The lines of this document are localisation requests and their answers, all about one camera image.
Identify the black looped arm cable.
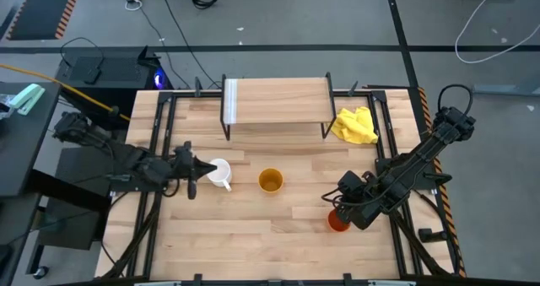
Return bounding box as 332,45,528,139
437,83,473,114

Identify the orange cup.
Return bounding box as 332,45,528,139
327,208,352,233

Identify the orange black hazard strip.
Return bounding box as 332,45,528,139
417,86,467,278

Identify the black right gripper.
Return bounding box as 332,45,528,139
335,170,383,231

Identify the black clamp handle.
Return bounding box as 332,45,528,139
418,228,449,244
424,171,453,185

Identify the yellow cloth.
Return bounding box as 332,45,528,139
330,105,380,145

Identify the grey floor base bar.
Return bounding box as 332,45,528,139
470,82,540,97

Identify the small black box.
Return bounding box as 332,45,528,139
83,67,102,85

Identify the black hazard-striped floor mat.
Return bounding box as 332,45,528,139
6,0,84,41

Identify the black equipment cart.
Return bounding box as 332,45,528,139
24,146,113,280

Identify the thin black floor cable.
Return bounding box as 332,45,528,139
125,0,192,89

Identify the black computer tower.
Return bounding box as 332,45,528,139
55,45,174,131

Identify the white floor cable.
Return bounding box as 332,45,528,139
454,0,540,65

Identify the black metal table frame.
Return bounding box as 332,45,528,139
100,87,461,286

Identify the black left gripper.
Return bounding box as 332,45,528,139
170,140,218,201

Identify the white ceramic mug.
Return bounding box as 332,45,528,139
206,158,234,193

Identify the thin black looped cable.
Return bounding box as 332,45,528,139
60,36,105,72

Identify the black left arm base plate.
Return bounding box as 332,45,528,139
110,146,170,193

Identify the tall yellow cup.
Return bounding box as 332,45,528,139
257,167,285,194

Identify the yellow cable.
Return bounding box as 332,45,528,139
0,62,131,121

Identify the black side table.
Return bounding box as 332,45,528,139
0,81,62,199

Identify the wooden shelf with black legs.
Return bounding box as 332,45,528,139
219,71,338,142

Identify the mint green stapler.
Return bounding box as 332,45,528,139
8,83,46,116

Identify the thick black floor cable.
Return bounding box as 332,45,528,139
158,0,223,89

